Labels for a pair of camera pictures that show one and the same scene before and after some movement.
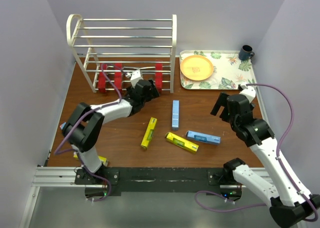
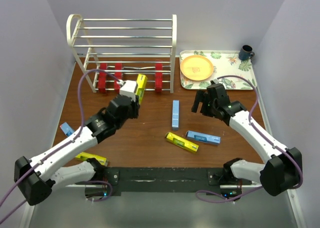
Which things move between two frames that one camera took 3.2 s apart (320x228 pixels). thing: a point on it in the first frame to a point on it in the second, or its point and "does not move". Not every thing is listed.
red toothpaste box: x=118 y=76 does not move
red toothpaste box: x=159 y=76 does not move
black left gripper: x=152 y=92 to x=135 y=106
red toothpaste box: x=102 y=78 does not move
